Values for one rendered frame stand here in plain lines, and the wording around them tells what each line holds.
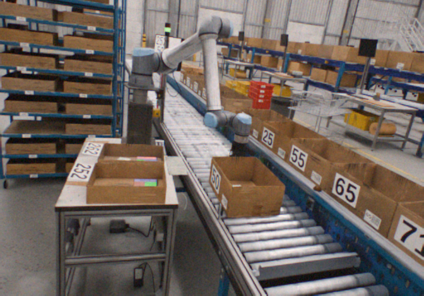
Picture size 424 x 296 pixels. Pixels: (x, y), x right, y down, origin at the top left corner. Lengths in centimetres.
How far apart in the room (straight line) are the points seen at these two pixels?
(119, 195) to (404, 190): 140
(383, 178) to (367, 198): 34
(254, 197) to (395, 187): 72
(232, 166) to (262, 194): 39
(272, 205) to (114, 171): 90
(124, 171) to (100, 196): 29
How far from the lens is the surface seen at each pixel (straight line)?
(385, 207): 155
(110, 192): 167
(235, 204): 162
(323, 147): 222
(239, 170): 199
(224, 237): 151
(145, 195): 167
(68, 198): 177
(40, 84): 326
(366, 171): 194
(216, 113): 187
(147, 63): 231
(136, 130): 238
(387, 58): 781
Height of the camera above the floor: 160
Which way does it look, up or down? 17 degrees down
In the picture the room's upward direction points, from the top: 7 degrees clockwise
